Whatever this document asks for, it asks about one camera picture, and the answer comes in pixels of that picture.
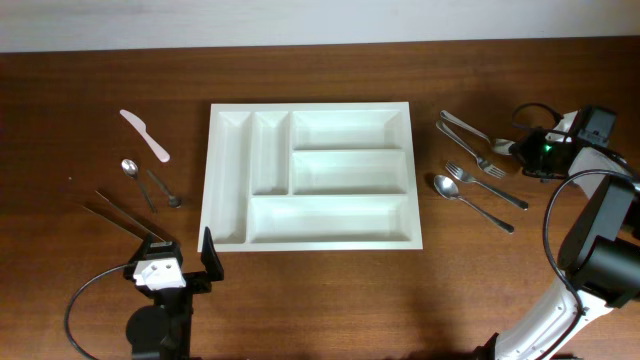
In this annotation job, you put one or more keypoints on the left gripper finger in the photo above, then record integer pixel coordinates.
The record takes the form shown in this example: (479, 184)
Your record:
(210, 259)
(153, 246)

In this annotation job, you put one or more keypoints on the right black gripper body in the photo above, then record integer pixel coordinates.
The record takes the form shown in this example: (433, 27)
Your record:
(530, 154)

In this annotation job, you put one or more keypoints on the steel fork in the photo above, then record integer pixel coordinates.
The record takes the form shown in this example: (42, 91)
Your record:
(467, 178)
(484, 164)

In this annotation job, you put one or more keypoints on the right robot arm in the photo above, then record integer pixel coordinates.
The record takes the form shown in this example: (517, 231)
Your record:
(595, 270)

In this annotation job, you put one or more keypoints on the small steel teaspoon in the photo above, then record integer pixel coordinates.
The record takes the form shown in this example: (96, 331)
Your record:
(131, 169)

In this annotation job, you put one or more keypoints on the steel tablespoon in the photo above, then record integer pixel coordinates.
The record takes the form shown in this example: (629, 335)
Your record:
(447, 188)
(498, 146)

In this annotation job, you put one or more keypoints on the small dark teaspoon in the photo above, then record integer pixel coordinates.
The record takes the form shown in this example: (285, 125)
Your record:
(173, 200)

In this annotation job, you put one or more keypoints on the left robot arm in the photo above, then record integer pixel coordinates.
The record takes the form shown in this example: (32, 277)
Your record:
(162, 330)

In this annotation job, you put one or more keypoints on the pink plastic knife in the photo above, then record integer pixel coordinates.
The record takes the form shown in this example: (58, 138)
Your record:
(140, 126)

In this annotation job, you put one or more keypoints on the white plastic cutlery tray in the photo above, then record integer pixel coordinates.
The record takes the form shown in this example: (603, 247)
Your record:
(310, 177)

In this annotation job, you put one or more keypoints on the steel tweezers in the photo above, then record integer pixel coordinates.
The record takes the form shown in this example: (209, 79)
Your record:
(130, 218)

